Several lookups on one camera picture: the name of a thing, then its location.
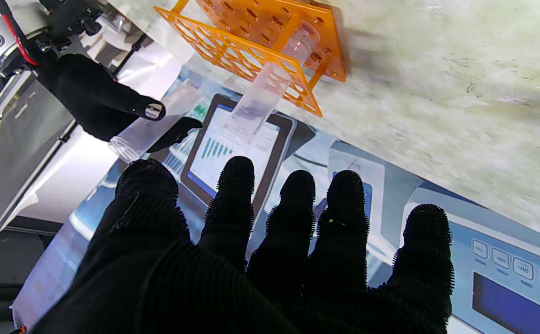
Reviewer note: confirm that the orange test tube rack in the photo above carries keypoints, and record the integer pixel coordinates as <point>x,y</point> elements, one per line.
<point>251,28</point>

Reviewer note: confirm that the printed laboratory backdrop poster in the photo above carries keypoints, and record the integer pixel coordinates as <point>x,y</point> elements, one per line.
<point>381,185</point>

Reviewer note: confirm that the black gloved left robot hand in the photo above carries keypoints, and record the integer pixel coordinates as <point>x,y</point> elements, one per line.
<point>158,278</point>

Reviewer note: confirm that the clear plastic test tube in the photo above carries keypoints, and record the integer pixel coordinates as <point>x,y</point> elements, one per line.
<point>140,137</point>
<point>265,88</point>

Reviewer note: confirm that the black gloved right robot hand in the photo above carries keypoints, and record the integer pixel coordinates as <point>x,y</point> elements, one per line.
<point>89,97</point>

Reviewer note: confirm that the black orange spring clamp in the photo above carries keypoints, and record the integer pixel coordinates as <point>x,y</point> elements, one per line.
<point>19,330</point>

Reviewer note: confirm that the black backdrop frame pole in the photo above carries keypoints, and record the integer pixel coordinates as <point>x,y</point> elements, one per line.
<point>19,197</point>

